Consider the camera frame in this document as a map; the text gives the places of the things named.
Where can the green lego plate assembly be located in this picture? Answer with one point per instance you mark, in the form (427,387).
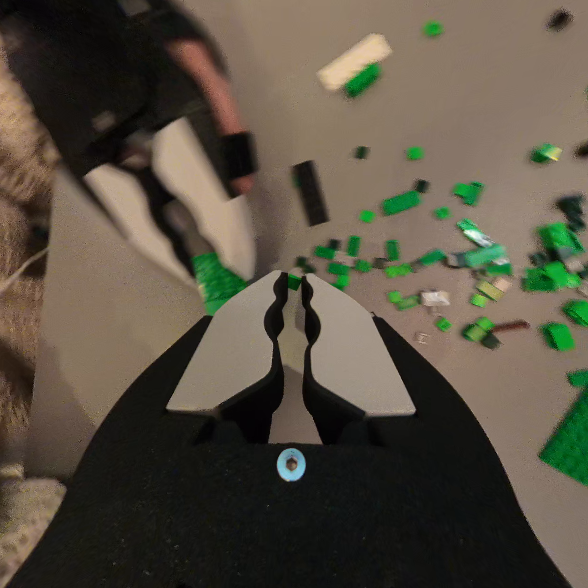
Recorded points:
(216,280)

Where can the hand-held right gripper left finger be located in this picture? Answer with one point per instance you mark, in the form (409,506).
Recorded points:
(220,358)

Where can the small green lego plate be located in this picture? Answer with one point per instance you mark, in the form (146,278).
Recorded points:
(432,28)

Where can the green studded lego plate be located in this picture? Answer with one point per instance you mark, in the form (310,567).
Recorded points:
(569,441)

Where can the green lego brick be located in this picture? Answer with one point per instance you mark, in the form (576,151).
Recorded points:
(364,79)

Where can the pile of lego pieces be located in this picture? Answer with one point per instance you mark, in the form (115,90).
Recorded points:
(402,202)

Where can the person's left hand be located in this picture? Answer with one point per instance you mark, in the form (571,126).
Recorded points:
(202,78)

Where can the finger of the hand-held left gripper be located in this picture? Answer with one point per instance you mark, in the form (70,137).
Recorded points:
(206,202)
(124,202)

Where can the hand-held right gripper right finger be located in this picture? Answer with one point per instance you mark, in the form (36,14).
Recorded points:
(358,363)

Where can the black long lego plate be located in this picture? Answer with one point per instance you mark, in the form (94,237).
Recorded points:
(311,193)

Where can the small green lego tile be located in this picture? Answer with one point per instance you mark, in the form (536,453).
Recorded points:
(294,281)

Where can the white lego plate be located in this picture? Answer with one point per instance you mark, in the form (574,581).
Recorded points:
(353,59)

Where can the black round lego piece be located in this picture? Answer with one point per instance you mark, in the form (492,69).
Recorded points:
(559,19)

